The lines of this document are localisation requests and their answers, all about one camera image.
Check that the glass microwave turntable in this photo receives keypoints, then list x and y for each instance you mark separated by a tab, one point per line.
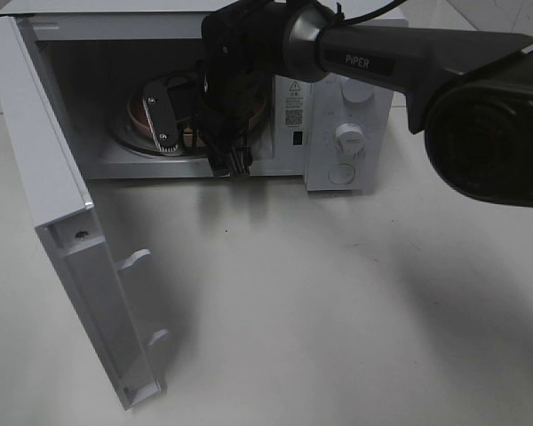
181	87

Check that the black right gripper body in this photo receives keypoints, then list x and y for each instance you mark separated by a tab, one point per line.
223	110

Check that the white warning label sticker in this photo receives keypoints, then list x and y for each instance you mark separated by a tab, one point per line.
294	105

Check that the pink round plate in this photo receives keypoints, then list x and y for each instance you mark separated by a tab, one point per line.
139	122

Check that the white microwave oven body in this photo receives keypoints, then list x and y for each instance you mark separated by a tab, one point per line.
72	77

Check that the upper white power knob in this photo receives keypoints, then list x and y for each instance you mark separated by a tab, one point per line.
356	92

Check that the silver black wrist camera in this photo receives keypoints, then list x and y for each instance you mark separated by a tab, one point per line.
160	116

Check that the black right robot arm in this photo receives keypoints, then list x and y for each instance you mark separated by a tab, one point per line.
469	93

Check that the round door release button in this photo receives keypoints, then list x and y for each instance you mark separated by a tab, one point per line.
341	174

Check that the white microwave door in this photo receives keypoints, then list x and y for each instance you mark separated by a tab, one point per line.
64	215

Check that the lower white timer knob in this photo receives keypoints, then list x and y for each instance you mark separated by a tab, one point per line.
350	138

